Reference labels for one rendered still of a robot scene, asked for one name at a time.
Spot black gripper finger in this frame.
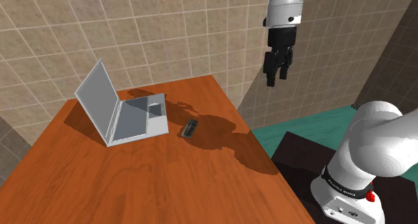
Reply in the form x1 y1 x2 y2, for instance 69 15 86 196
279 48 293 80
263 50 280 88

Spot dark robot stand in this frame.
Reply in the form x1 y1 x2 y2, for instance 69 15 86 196
271 131 418 224

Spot black remote control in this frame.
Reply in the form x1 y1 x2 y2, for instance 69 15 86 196
181 119 200 139

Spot open silver laptop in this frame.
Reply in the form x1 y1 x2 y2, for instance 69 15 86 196
74 58 169 148

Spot brown wooden table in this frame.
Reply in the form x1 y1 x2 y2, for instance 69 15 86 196
0 74 316 224

